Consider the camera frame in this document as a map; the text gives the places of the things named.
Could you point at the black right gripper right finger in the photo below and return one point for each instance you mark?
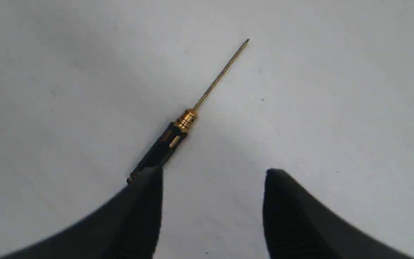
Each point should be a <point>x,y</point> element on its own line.
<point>298,226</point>

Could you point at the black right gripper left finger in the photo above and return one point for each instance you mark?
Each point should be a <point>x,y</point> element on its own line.
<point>126,227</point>

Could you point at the black gold precision screwdriver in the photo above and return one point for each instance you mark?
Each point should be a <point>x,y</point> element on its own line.
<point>178,130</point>

